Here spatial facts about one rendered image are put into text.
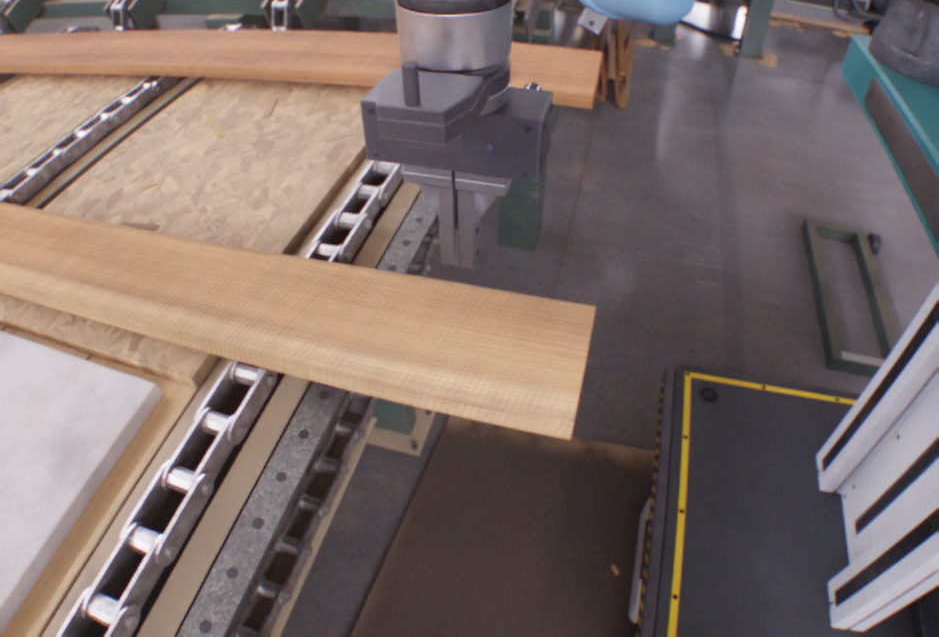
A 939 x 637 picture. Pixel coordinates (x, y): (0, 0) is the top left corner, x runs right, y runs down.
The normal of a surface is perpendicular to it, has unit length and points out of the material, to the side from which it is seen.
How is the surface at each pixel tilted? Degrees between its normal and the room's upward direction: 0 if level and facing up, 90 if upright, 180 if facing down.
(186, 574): 0
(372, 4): 90
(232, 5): 90
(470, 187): 90
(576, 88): 0
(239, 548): 0
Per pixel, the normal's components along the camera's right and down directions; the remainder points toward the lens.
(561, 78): -0.01, -0.73
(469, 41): 0.22, 0.67
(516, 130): -0.27, 0.66
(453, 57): 0.00, 0.70
